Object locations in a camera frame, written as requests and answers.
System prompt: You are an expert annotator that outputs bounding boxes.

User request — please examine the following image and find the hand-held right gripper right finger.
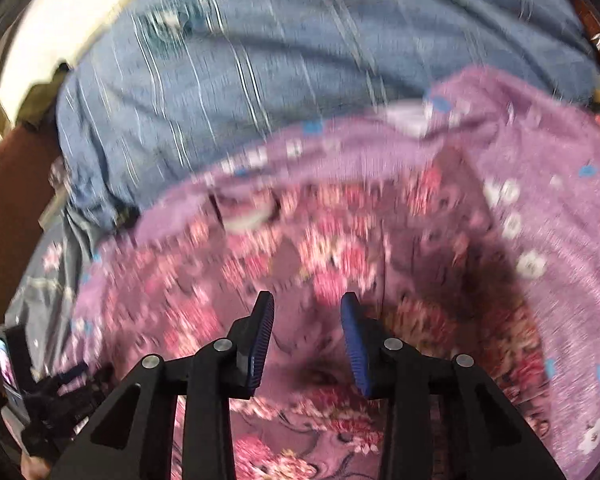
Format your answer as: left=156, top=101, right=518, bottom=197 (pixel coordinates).
left=340, top=291, right=567, bottom=480

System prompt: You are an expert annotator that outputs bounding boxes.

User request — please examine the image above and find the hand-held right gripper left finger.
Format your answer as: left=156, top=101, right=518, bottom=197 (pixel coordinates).
left=47, top=290, right=276, bottom=480

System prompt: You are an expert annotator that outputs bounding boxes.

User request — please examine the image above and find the mauve floral garment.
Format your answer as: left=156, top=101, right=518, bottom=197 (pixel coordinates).
left=102, top=145, right=553, bottom=480

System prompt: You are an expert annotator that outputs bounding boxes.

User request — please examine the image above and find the grey cloth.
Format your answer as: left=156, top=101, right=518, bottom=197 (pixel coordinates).
left=4, top=207, right=108, bottom=378

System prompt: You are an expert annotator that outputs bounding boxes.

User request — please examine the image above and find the purple flowered bed sheet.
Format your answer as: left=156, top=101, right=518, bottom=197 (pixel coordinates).
left=55, top=65, right=600, bottom=480

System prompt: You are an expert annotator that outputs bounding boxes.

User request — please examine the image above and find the blue plaid blanket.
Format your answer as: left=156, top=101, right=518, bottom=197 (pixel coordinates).
left=55, top=0, right=600, bottom=235

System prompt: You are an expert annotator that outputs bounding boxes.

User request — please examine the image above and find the olive green cloth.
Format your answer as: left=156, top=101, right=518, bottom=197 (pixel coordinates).
left=16, top=61, right=72, bottom=130

